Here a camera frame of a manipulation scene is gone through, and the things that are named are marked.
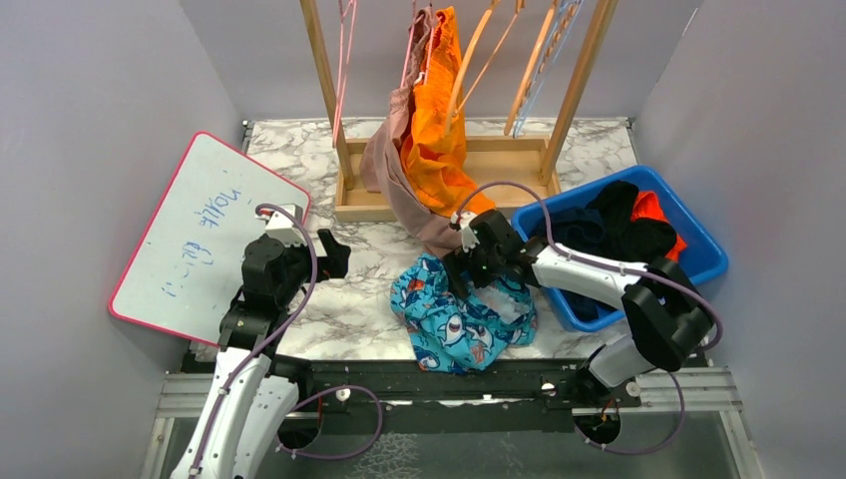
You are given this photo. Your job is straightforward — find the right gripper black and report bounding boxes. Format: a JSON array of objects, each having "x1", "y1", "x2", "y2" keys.
[{"x1": 440, "y1": 239, "x2": 503, "y2": 300}]

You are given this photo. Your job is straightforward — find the blue shark print shorts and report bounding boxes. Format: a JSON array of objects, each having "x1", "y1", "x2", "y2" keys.
[{"x1": 390, "y1": 253, "x2": 538, "y2": 374}]

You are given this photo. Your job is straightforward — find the black shorts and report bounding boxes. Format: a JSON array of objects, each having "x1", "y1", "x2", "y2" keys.
[{"x1": 588, "y1": 181, "x2": 677, "y2": 263}]

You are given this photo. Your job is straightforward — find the orange hanger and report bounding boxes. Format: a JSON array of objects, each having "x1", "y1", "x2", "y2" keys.
[
  {"x1": 502, "y1": 0, "x2": 577, "y2": 137},
  {"x1": 444, "y1": 0, "x2": 526, "y2": 134}
]

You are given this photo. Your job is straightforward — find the pink hanger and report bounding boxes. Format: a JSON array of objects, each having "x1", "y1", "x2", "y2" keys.
[
  {"x1": 416, "y1": 5, "x2": 440, "y2": 85},
  {"x1": 399, "y1": 0, "x2": 422, "y2": 88},
  {"x1": 332, "y1": 0, "x2": 358, "y2": 147}
]

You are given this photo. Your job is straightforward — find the light blue wire hanger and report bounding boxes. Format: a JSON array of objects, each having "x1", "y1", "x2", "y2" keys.
[{"x1": 512, "y1": 0, "x2": 587, "y2": 140}]

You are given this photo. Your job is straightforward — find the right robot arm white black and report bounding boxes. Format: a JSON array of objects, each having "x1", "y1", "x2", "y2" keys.
[{"x1": 444, "y1": 210, "x2": 717, "y2": 406}]

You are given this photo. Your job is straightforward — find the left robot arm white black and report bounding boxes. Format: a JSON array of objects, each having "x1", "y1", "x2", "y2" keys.
[{"x1": 170, "y1": 229, "x2": 351, "y2": 478}]

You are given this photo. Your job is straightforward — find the pink beige shorts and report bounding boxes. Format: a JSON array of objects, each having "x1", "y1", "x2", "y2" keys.
[{"x1": 359, "y1": 7, "x2": 461, "y2": 257}]

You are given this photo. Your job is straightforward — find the orange shorts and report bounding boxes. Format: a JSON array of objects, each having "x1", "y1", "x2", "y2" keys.
[{"x1": 400, "y1": 6, "x2": 477, "y2": 218}]

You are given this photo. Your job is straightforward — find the wooden clothes rack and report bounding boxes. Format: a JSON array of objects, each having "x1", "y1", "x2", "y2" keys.
[{"x1": 300, "y1": 0, "x2": 618, "y2": 222}]

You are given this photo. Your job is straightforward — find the blue plastic bin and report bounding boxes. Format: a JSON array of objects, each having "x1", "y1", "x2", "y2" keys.
[{"x1": 510, "y1": 165, "x2": 729, "y2": 334}]

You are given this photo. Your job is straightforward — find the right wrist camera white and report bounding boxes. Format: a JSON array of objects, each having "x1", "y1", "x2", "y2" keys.
[{"x1": 450, "y1": 211, "x2": 480, "y2": 252}]

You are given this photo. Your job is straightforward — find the black mounting rail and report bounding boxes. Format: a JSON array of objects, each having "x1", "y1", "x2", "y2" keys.
[{"x1": 178, "y1": 356, "x2": 702, "y2": 438}]

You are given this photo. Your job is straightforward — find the whiteboard with pink frame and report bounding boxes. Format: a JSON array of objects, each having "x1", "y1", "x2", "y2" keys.
[{"x1": 109, "y1": 132, "x2": 311, "y2": 344}]

